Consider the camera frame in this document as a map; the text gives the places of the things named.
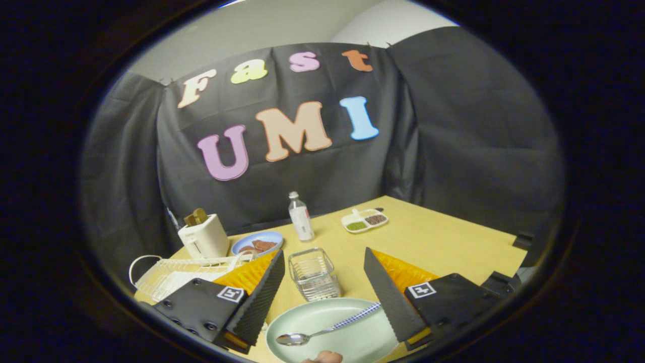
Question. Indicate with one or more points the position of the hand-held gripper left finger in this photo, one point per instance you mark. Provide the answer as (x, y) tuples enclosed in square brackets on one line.
[(259, 297)]

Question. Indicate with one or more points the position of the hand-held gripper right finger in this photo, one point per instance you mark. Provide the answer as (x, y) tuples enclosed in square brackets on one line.
[(390, 297)]

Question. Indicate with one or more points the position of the pale green plate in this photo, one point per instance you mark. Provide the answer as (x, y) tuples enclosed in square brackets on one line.
[(352, 338)]

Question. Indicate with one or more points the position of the blue plate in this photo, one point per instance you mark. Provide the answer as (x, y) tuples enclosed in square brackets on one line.
[(269, 237)]

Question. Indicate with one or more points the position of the white divided spice dish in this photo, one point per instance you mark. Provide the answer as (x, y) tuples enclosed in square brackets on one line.
[(364, 222)]

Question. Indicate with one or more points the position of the brown meat pieces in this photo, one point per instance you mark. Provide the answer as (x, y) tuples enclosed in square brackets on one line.
[(259, 246)]

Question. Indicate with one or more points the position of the white toaster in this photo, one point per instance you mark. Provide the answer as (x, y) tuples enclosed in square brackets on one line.
[(204, 239)]

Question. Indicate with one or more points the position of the clear plastic bottle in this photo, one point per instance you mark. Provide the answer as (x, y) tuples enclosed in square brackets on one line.
[(301, 222)]

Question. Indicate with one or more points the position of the brown toast slice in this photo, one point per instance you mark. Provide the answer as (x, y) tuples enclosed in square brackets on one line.
[(195, 217)]

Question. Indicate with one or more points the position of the black table clamp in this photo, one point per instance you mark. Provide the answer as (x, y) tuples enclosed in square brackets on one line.
[(499, 283), (524, 240)]

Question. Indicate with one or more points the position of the black backdrop cloth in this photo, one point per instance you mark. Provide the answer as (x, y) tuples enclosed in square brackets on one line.
[(453, 151)]

